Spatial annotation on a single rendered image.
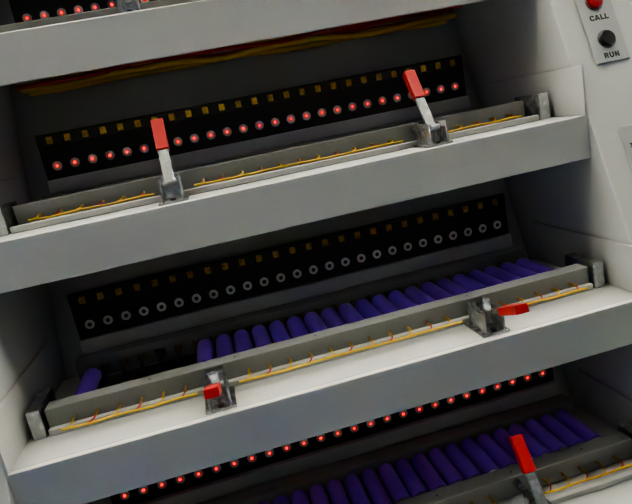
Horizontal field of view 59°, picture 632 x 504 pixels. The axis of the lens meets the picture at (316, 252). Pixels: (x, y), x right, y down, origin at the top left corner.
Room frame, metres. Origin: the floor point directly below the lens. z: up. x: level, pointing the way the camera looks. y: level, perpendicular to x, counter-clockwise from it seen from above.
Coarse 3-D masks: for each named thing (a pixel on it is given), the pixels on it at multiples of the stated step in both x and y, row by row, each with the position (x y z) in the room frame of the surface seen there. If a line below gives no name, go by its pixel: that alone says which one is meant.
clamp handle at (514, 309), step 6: (486, 300) 0.55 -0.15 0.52; (486, 306) 0.55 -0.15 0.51; (504, 306) 0.51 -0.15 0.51; (510, 306) 0.49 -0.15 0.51; (516, 306) 0.48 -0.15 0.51; (522, 306) 0.48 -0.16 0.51; (486, 312) 0.54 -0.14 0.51; (492, 312) 0.53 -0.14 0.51; (498, 312) 0.52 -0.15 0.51; (504, 312) 0.50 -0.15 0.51; (510, 312) 0.49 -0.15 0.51; (516, 312) 0.48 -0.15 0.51; (522, 312) 0.48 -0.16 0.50
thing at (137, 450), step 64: (448, 256) 0.71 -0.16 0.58; (576, 256) 0.63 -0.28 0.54; (192, 320) 0.66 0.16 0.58; (512, 320) 0.57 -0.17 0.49; (576, 320) 0.55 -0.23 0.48; (64, 384) 0.63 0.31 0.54; (256, 384) 0.54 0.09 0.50; (320, 384) 0.52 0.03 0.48; (384, 384) 0.53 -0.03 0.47; (448, 384) 0.54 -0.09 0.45; (0, 448) 0.46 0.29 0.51; (64, 448) 0.49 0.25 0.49; (128, 448) 0.49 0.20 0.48; (192, 448) 0.50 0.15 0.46; (256, 448) 0.51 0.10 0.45
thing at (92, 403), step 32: (512, 288) 0.59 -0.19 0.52; (544, 288) 0.60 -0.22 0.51; (384, 320) 0.57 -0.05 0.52; (416, 320) 0.58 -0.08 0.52; (448, 320) 0.57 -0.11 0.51; (256, 352) 0.55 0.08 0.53; (288, 352) 0.55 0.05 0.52; (320, 352) 0.56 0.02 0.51; (128, 384) 0.54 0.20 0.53; (160, 384) 0.53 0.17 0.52; (192, 384) 0.54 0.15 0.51; (64, 416) 0.52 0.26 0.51
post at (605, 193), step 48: (528, 0) 0.60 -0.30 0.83; (624, 0) 0.58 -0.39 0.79; (480, 48) 0.72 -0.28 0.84; (528, 48) 0.62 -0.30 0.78; (576, 48) 0.57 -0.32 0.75; (480, 96) 0.76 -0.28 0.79; (624, 96) 0.57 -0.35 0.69; (528, 192) 0.71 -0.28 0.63; (576, 192) 0.62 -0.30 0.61; (624, 192) 0.57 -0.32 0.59; (528, 240) 0.75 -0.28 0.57; (624, 240) 0.57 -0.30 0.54; (576, 384) 0.74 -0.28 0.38; (624, 384) 0.64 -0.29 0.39
